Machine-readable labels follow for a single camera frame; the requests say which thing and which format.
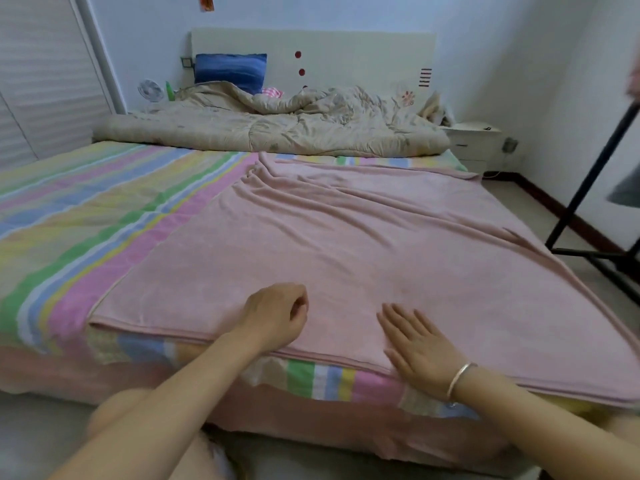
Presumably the person's right hand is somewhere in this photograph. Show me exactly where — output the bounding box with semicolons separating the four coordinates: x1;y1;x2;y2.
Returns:
376;303;479;401

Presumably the person's left hand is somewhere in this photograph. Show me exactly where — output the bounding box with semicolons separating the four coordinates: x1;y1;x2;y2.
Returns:
233;283;310;356

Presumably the pink fleece blanket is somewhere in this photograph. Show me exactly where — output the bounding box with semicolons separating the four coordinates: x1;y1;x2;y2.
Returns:
88;151;640;409

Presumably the person's left forearm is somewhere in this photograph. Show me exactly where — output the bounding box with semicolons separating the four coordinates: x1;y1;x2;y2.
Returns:
45;335;273;480

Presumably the person's right forearm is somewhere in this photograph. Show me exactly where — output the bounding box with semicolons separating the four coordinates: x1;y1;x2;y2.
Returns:
455;369;640;480

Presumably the person's bare leg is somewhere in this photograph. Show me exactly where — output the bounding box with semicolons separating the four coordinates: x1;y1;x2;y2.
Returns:
85;387;226;480

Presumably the beige quilt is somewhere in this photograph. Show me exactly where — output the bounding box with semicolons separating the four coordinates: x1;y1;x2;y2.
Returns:
93;81;452;159

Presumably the dark brown baseboard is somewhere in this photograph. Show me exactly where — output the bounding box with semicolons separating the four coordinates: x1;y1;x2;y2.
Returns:
485;171;626;258

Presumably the white nightstand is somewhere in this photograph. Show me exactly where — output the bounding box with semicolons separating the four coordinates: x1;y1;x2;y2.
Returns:
445;121;511;176

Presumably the striped pastel bed sheet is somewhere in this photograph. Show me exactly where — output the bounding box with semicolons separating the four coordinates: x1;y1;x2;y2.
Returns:
0;141;640;421

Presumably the black clothes rack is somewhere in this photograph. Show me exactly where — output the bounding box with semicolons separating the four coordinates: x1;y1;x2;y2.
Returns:
545;99;640;306

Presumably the cream plush toy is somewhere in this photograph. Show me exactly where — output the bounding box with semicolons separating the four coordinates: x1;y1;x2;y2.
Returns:
418;91;456;126

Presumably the blue pillow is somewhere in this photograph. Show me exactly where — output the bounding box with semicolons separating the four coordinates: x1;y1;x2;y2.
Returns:
193;53;269;95

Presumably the small white desk fan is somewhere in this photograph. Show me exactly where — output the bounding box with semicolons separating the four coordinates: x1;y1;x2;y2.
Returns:
137;79;165;104

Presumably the grey hanging garment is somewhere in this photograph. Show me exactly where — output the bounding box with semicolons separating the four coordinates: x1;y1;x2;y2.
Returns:
606;163;640;209

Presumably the white headboard with red dots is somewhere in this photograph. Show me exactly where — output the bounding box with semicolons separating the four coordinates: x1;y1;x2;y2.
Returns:
189;27;437;116

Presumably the pink hanging garment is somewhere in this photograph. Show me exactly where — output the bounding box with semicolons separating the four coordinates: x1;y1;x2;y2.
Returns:
626;55;640;104

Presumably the silver bracelet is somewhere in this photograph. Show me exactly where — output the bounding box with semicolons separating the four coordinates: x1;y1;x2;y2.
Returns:
445;361;479;404

